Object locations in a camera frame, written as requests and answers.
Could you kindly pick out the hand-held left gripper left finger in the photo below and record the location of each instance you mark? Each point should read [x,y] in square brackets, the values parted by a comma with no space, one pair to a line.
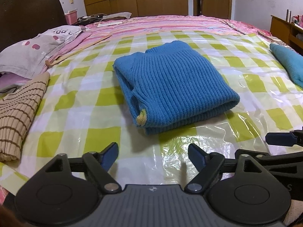
[110,155]

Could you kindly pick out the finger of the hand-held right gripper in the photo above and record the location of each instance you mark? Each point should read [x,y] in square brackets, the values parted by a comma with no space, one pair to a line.
[279,139]
[274,159]

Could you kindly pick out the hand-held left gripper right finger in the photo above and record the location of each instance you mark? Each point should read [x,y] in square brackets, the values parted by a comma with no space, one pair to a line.
[196,156]

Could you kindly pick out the blue striped knit sweater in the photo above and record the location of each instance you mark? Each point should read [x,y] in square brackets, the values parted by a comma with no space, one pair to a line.
[177,85]

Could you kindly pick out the teal fleece garment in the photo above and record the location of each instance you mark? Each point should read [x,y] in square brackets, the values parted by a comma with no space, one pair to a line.
[291,63]

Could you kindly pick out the beige striped knit sweater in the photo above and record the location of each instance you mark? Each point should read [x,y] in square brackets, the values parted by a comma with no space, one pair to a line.
[19,113]

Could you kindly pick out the wooden desk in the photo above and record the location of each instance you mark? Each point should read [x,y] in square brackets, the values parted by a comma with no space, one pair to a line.
[279,28]

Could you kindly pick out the long wooden stick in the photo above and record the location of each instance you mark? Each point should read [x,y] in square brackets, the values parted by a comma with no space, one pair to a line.
[75,42]

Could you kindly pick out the pink patterned cloth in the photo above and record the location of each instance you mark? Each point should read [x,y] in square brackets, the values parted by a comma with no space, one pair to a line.
[298,20]

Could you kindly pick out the metal bottle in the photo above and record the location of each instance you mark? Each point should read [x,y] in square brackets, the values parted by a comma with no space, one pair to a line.
[288,16]

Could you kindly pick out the lilac pillow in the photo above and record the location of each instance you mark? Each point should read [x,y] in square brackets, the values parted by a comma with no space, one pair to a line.
[9,81]

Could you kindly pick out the white long flat device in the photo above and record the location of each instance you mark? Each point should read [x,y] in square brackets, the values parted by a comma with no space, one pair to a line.
[110,24]

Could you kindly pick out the grey printed pillow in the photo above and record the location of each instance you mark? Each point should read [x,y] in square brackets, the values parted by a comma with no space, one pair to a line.
[28,52]

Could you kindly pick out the dark wooden nightstand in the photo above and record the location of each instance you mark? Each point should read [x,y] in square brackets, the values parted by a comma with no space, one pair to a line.
[80,23]

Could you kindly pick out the pink striped floral bedspread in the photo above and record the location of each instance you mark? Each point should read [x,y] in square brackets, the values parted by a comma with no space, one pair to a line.
[165,23]

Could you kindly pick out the grey folded cloth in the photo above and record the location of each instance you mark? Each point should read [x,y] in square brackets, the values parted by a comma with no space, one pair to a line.
[117,15]

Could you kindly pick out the pink box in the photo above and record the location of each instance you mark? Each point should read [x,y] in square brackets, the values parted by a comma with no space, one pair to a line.
[71,18]

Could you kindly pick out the wooden door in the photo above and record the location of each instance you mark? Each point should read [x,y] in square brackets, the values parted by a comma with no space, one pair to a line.
[215,0]

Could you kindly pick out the dark wooden headboard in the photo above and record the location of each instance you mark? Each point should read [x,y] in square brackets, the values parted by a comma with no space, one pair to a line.
[28,11]

